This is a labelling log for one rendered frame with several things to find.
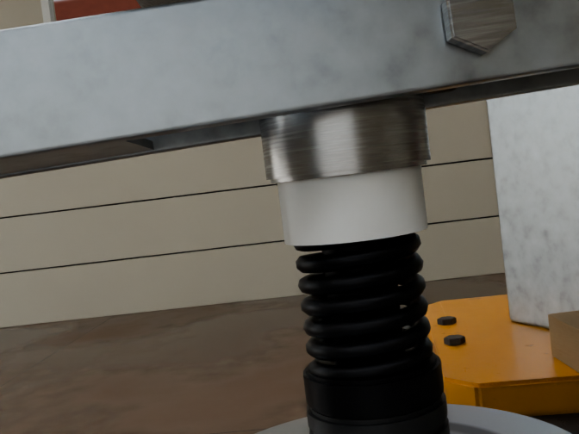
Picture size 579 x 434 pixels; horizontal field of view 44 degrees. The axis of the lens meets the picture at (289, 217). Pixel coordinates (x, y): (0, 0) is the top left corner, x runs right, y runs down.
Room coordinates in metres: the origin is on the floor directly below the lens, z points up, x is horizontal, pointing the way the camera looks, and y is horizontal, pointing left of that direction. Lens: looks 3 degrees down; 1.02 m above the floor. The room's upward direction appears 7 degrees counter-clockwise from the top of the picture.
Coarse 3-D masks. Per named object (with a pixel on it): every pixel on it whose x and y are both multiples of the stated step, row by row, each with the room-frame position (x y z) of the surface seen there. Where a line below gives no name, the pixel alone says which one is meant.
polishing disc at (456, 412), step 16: (448, 416) 0.42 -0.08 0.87; (464, 416) 0.41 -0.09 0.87; (480, 416) 0.41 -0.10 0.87; (496, 416) 0.41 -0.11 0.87; (512, 416) 0.40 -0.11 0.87; (272, 432) 0.43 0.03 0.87; (288, 432) 0.42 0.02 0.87; (304, 432) 0.42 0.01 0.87; (464, 432) 0.39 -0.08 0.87; (480, 432) 0.39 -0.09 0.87; (496, 432) 0.38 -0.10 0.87; (512, 432) 0.38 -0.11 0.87; (528, 432) 0.38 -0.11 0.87; (544, 432) 0.37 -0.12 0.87; (560, 432) 0.37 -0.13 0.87
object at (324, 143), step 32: (416, 96) 0.32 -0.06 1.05; (288, 128) 0.32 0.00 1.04; (320, 128) 0.31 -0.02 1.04; (352, 128) 0.31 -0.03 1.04; (384, 128) 0.31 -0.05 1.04; (416, 128) 0.32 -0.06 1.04; (288, 160) 0.32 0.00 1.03; (320, 160) 0.31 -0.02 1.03; (352, 160) 0.31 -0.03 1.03; (384, 160) 0.31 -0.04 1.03; (416, 160) 0.32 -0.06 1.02
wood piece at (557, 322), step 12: (564, 312) 0.82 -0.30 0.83; (576, 312) 0.81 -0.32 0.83; (552, 324) 0.80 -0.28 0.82; (564, 324) 0.77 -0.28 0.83; (576, 324) 0.75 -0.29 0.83; (552, 336) 0.81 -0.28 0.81; (564, 336) 0.77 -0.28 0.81; (576, 336) 0.74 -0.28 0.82; (552, 348) 0.81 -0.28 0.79; (564, 348) 0.77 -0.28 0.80; (576, 348) 0.74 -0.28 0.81; (564, 360) 0.78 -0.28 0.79; (576, 360) 0.74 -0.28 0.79
